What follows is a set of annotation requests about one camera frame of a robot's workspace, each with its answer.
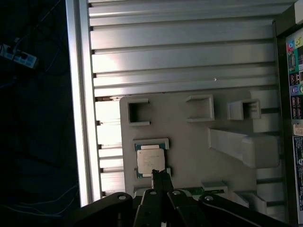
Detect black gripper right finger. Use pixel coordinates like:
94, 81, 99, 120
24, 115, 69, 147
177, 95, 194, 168
161, 170, 292, 227

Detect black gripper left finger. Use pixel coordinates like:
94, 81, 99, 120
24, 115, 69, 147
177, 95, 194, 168
80, 169, 163, 227

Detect silver CPU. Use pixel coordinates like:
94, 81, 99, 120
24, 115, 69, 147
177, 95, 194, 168
134, 142, 168, 182

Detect green RAM stick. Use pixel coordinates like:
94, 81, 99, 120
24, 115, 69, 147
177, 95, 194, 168
188, 186, 225, 196

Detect grey parts rack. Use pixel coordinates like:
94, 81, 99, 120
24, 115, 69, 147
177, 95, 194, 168
119, 89, 285, 213

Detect open PC case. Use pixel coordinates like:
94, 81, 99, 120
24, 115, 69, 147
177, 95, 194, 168
272, 0, 303, 227

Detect white power strip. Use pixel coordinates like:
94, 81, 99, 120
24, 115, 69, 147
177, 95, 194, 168
0, 44, 40, 69

